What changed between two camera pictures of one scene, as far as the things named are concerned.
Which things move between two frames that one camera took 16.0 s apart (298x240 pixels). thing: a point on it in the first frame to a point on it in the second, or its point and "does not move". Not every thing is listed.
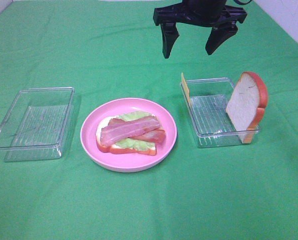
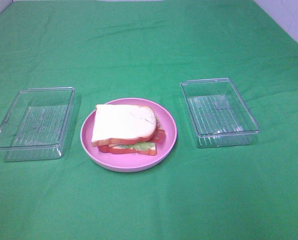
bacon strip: (117, 129) to (158, 136)
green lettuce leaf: (134, 144) does not move
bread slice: (105, 121) does not move
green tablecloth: (110, 49) does not move
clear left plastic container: (35, 126) does not move
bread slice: (246, 108) to (114, 123)
